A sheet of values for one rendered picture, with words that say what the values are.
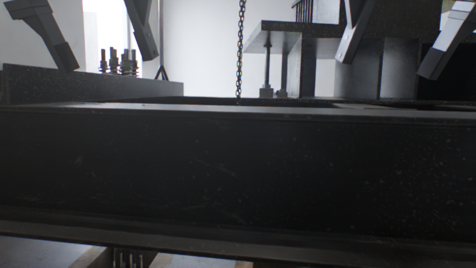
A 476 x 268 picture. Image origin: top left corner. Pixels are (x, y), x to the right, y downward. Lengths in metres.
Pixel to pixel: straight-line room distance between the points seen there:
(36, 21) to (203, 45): 2.96
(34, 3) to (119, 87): 0.43
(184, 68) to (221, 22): 0.77
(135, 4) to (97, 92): 0.42
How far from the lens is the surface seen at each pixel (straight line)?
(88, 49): 8.03
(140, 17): 0.36
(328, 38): 0.81
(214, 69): 3.25
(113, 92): 0.79
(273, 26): 0.76
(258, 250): 0.47
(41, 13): 0.43
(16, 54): 1.96
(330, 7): 0.91
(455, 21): 0.44
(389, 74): 1.11
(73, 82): 0.68
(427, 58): 0.45
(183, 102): 1.29
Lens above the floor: 0.69
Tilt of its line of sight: 7 degrees down
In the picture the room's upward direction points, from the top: 1 degrees clockwise
